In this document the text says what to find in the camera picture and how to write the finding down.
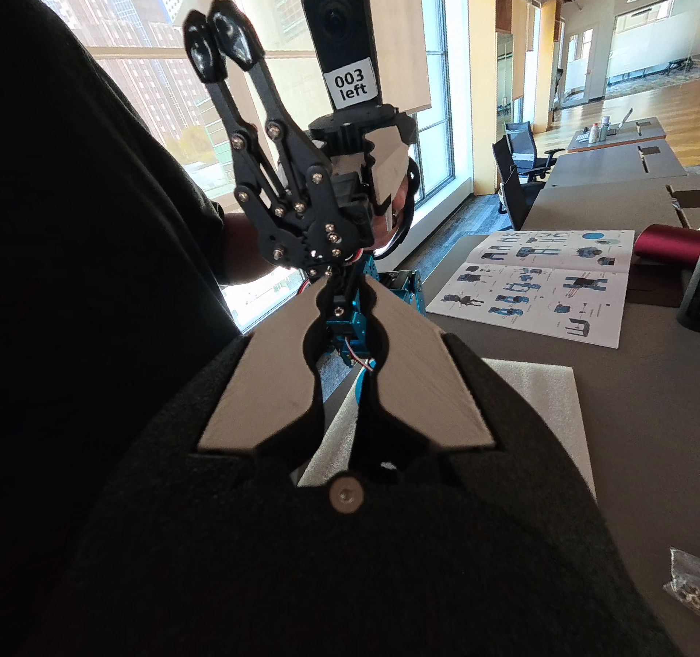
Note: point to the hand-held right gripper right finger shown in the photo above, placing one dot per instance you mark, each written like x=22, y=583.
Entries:
x=432, y=389

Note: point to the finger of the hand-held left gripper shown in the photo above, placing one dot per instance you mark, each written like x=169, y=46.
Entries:
x=389, y=167
x=350, y=165

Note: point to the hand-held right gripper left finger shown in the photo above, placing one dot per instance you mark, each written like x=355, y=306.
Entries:
x=262, y=389

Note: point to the blue black toy robot arm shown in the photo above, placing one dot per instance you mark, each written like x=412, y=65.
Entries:
x=273, y=186

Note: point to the person's left forearm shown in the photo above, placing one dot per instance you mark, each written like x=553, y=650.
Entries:
x=240, y=252

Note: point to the dark grey desk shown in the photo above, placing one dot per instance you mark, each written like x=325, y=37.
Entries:
x=629, y=394

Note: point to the grey office desk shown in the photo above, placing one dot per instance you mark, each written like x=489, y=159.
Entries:
x=651, y=131
x=612, y=162

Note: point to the person's left hand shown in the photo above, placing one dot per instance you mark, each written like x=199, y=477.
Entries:
x=404, y=197

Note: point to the large office window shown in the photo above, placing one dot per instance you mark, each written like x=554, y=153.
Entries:
x=437, y=121

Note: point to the pale grey foam sheet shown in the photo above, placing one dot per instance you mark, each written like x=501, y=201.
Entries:
x=536, y=394

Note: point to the black office chair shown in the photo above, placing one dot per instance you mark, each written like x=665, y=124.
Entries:
x=525, y=148
x=511, y=192

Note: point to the illustrated instruction booklet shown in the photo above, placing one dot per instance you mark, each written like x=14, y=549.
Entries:
x=536, y=285

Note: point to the open laptop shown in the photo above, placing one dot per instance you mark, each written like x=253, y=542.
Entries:
x=623, y=121

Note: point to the red screwdriver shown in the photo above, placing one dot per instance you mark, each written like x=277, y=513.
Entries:
x=667, y=244

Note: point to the group of clear screw bags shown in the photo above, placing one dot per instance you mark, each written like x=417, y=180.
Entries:
x=683, y=580

